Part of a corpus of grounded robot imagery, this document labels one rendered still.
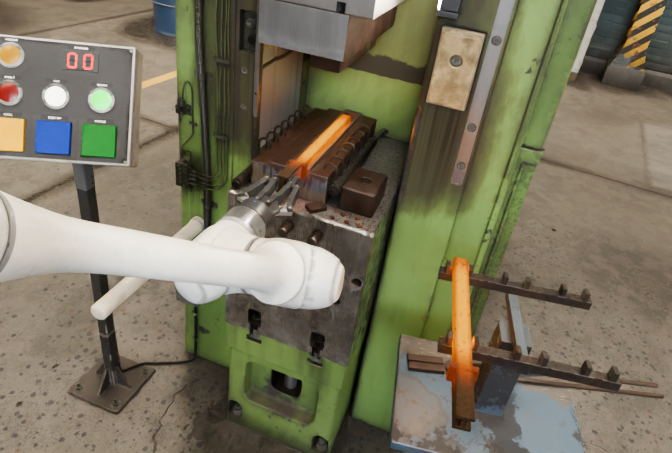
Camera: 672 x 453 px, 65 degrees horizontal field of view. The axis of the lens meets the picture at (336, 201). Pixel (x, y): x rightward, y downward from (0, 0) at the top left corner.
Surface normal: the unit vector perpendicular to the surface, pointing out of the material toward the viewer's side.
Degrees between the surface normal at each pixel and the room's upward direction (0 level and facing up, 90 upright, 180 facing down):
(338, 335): 90
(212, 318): 90
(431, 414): 0
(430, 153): 90
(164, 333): 0
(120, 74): 60
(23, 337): 0
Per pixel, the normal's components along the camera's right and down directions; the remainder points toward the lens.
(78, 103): 0.14, 0.04
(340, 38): -0.34, 0.46
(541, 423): 0.12, -0.84
